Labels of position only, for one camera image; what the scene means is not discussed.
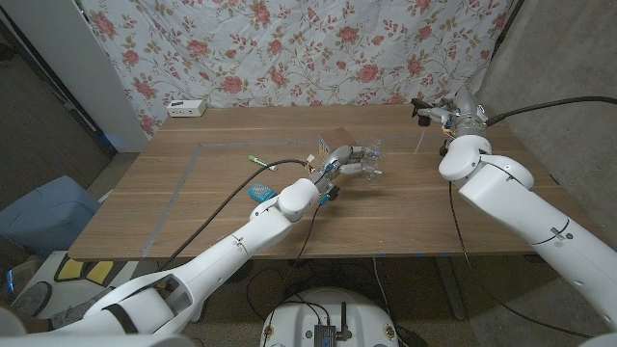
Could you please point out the white yellow floor device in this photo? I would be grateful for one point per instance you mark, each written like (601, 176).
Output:
(77, 277)

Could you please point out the colourful coin box package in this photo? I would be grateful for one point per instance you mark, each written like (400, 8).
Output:
(335, 140)

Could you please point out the black backdrop pole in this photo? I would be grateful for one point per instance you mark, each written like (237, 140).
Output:
(508, 21)

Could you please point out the clear plastic spray bottle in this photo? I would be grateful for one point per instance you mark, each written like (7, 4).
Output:
(372, 161)

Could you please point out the white power strip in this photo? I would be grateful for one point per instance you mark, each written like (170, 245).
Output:
(185, 108)

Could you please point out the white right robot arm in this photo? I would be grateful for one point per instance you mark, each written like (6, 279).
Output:
(530, 217)

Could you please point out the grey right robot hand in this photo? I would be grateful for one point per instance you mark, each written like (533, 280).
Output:
(458, 113)

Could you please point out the white wall panel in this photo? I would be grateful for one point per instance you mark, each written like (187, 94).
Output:
(72, 58)

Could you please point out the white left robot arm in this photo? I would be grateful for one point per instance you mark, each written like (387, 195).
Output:
(193, 274)

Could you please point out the white table leg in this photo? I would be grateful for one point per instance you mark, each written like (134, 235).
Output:
(197, 315)

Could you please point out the black power adapter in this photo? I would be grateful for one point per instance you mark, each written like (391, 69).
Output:
(410, 337)

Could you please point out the grey table leg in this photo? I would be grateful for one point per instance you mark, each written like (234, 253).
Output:
(450, 289)

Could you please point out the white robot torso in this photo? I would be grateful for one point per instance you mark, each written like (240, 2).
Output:
(299, 318)

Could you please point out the floral backdrop cloth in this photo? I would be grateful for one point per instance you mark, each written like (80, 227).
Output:
(299, 53)

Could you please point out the black trigger pump top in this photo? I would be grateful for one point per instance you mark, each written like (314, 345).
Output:
(421, 113)

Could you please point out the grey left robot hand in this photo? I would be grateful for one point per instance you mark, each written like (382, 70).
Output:
(344, 161)

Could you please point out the green and white marker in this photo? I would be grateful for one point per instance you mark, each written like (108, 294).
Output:
(262, 163)

